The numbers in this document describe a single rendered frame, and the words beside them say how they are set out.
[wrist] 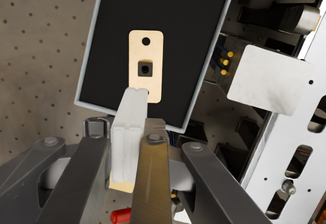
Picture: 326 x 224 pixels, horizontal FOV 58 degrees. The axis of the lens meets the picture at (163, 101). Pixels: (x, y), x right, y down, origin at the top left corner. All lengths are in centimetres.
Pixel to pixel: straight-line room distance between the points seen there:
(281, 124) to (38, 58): 63
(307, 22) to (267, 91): 10
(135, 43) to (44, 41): 54
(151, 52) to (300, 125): 35
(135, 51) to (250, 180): 38
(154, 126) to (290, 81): 30
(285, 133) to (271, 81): 19
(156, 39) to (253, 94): 16
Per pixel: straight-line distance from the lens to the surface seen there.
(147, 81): 35
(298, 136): 61
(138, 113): 16
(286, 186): 64
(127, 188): 41
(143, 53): 34
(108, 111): 36
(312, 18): 44
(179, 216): 57
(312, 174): 66
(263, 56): 42
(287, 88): 44
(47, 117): 92
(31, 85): 90
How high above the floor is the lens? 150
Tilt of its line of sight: 72 degrees down
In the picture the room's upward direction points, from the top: 178 degrees clockwise
